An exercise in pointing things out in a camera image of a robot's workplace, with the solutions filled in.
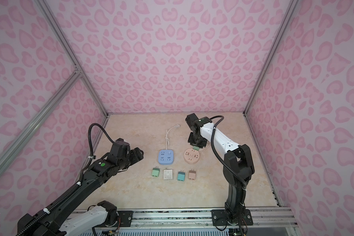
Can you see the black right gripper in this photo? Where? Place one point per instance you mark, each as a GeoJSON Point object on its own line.
{"type": "Point", "coordinates": [195, 141]}

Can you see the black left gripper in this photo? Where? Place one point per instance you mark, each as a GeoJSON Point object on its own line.
{"type": "Point", "coordinates": [135, 154]}

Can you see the pink plug adapter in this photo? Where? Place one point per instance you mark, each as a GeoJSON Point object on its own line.
{"type": "Point", "coordinates": [192, 175]}

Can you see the teal plug adapter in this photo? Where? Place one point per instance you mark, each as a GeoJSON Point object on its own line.
{"type": "Point", "coordinates": [181, 176]}

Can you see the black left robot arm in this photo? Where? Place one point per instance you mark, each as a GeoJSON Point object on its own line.
{"type": "Point", "coordinates": [47, 222]}

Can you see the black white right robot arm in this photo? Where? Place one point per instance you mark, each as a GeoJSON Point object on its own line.
{"type": "Point", "coordinates": [237, 161]}

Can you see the light green plug adapter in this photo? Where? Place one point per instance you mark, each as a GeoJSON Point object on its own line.
{"type": "Point", "coordinates": [155, 172]}

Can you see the white plug adapter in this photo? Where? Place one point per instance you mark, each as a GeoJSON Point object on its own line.
{"type": "Point", "coordinates": [168, 174]}

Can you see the pink round power strip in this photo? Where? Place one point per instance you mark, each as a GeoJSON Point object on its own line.
{"type": "Point", "coordinates": [191, 156]}

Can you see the blue square power strip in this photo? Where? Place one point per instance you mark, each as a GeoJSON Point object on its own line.
{"type": "Point", "coordinates": [166, 157]}

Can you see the left aluminium corner post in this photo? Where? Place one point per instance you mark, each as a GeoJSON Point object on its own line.
{"type": "Point", "coordinates": [65, 44]}

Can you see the aluminium corner post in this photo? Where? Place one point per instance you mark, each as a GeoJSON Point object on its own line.
{"type": "Point", "coordinates": [65, 44]}
{"type": "Point", "coordinates": [286, 21]}

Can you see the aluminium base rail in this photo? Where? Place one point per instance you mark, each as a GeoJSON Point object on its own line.
{"type": "Point", "coordinates": [255, 221]}

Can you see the left aluminium frame beam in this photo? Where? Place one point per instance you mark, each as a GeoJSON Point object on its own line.
{"type": "Point", "coordinates": [9, 154]}

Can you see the right aluminium corner post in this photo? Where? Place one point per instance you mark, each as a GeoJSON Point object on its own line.
{"type": "Point", "coordinates": [286, 21]}

